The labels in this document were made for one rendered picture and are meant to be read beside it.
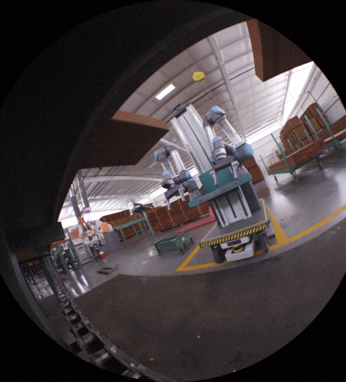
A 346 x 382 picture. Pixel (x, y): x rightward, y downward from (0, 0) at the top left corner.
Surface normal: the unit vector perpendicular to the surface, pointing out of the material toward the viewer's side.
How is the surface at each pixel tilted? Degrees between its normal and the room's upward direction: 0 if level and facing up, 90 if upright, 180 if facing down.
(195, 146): 90
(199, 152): 90
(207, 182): 90
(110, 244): 90
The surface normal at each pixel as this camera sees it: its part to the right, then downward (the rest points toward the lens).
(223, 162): -0.73, -0.21
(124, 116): 0.67, -0.40
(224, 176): -0.57, 0.13
